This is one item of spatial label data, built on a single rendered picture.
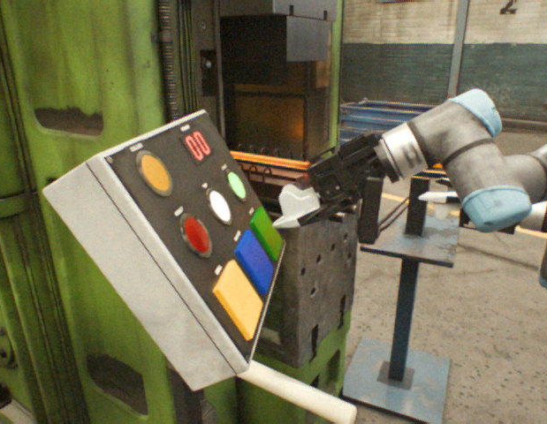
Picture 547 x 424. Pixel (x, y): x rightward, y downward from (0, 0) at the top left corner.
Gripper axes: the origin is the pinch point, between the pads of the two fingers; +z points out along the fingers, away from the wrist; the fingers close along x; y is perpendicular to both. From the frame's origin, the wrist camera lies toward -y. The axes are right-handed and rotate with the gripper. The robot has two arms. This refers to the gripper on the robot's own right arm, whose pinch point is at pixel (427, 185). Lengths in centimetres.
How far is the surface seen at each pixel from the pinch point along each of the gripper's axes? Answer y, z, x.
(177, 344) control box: 1, 9, -71
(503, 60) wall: -18, 73, 778
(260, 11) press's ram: -37, 34, -18
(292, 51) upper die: -29.1, 30.7, -10.3
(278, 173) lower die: 1.1, 36.7, -6.7
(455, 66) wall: -5, 155, 790
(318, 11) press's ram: -38.3, 30.7, 1.8
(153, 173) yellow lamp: -16, 14, -67
